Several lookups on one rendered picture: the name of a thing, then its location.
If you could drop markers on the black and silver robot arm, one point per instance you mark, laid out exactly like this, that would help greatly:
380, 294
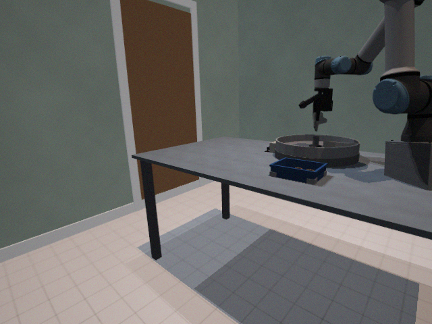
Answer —
399, 89

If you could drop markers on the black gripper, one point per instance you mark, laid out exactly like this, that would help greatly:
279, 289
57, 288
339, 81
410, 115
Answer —
322, 104

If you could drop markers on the blue open crate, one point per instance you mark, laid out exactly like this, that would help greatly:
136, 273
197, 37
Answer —
286, 168

